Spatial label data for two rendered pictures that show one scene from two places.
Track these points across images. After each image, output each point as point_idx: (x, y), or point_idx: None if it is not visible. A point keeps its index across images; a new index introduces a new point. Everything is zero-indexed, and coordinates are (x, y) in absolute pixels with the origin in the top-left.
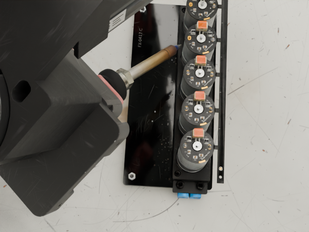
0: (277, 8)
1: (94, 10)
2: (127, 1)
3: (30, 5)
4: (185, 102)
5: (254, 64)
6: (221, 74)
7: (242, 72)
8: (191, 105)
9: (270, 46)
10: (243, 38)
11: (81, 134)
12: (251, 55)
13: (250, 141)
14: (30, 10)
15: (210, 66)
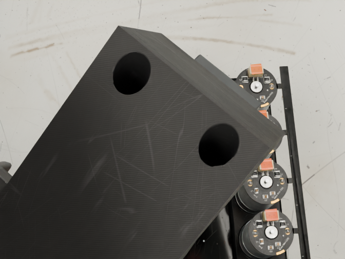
0: (343, 66)
1: (179, 257)
2: (221, 210)
3: (66, 249)
4: (252, 224)
5: (324, 144)
6: (294, 180)
7: (309, 156)
8: (261, 228)
9: (340, 118)
10: (305, 111)
11: None
12: (318, 132)
13: (332, 248)
14: (66, 257)
15: (279, 171)
